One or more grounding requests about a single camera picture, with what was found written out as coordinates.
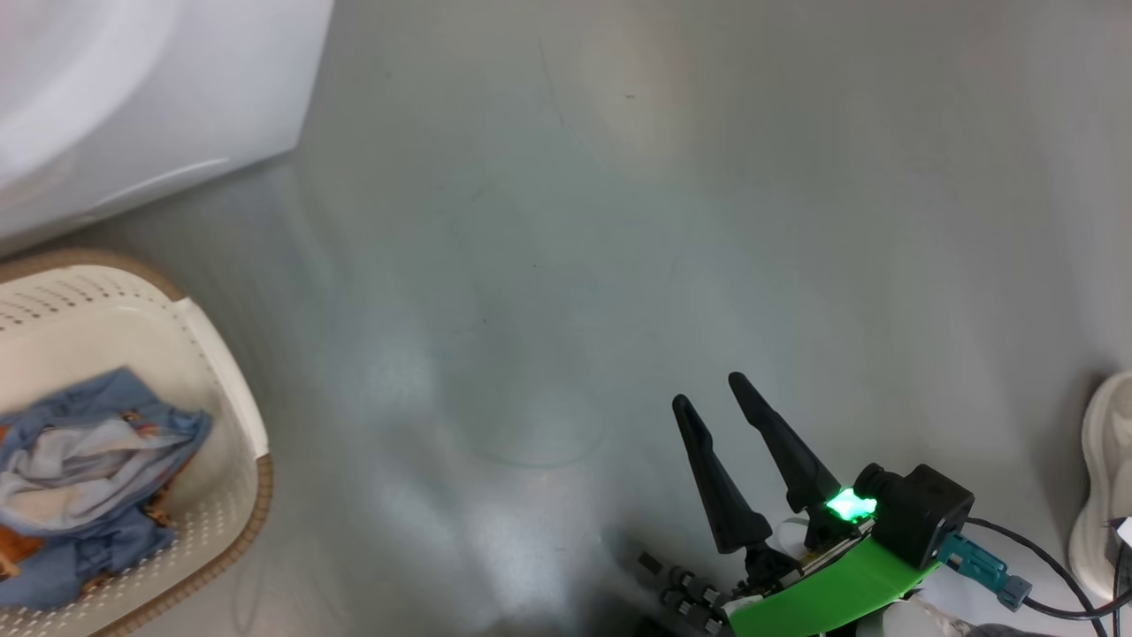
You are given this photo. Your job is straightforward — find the black ribbed cable connectors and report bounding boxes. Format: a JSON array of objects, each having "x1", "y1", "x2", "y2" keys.
[{"x1": 637, "y1": 553, "x2": 728, "y2": 636}]

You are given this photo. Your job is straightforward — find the white chunky shoe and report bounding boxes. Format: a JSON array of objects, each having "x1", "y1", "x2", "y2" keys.
[{"x1": 1068, "y1": 372, "x2": 1132, "y2": 602}]

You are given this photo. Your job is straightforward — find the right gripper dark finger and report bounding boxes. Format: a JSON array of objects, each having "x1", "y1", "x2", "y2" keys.
[
  {"x1": 728, "y1": 372, "x2": 843, "y2": 516},
  {"x1": 672, "y1": 395, "x2": 773, "y2": 556}
]

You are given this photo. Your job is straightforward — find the white front-loading washing machine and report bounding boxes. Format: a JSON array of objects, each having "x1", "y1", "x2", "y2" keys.
[{"x1": 0, "y1": 0, "x2": 335, "y2": 257}]

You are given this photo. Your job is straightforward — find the blue patterned garment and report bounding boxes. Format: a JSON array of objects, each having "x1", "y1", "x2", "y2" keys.
[{"x1": 0, "y1": 367, "x2": 214, "y2": 611}]

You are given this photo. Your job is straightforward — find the black cable with teal connector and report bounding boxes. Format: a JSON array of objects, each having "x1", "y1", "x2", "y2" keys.
[{"x1": 937, "y1": 531, "x2": 1132, "y2": 637}]

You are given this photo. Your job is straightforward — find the thin black camera cable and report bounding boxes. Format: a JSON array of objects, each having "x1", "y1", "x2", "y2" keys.
[{"x1": 964, "y1": 518, "x2": 1113, "y2": 637}]

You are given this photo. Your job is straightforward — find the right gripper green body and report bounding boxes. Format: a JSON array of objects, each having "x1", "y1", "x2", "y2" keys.
[{"x1": 725, "y1": 491, "x2": 940, "y2": 637}]

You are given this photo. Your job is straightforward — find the cream perforated laundry basket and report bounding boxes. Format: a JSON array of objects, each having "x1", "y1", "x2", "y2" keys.
[{"x1": 0, "y1": 249, "x2": 273, "y2": 637}]

